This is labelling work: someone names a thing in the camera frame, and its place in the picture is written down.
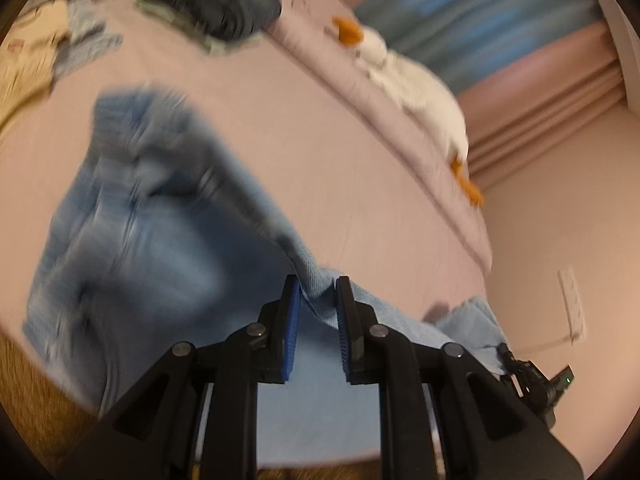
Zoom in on light blue denim pants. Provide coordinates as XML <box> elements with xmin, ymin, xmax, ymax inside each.
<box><xmin>22</xmin><ymin>88</ymin><xmax>509</xmax><ymax>466</ymax></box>

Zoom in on white goose plush toy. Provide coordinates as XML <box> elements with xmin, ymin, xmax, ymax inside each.
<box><xmin>332</xmin><ymin>16</ymin><xmax>484</xmax><ymax>207</ymax></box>

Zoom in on green folded cloth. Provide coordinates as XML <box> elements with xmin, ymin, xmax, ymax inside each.
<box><xmin>134</xmin><ymin>0</ymin><xmax>265</xmax><ymax>56</ymax></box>

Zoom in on blue and pink curtain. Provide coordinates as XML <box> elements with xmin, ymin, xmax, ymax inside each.
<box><xmin>343</xmin><ymin>0</ymin><xmax>637</xmax><ymax>186</ymax></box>

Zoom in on small blue denim garment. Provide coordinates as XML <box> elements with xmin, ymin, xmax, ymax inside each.
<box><xmin>53</xmin><ymin>0</ymin><xmax>122</xmax><ymax>81</ymax></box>

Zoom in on cream printed garment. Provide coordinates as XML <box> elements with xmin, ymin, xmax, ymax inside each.
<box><xmin>1</xmin><ymin>0</ymin><xmax>70</xmax><ymax>127</ymax></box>

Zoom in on white wall outlet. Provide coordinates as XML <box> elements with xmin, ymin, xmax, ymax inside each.
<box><xmin>558</xmin><ymin>266</ymin><xmax>587</xmax><ymax>344</ymax></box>

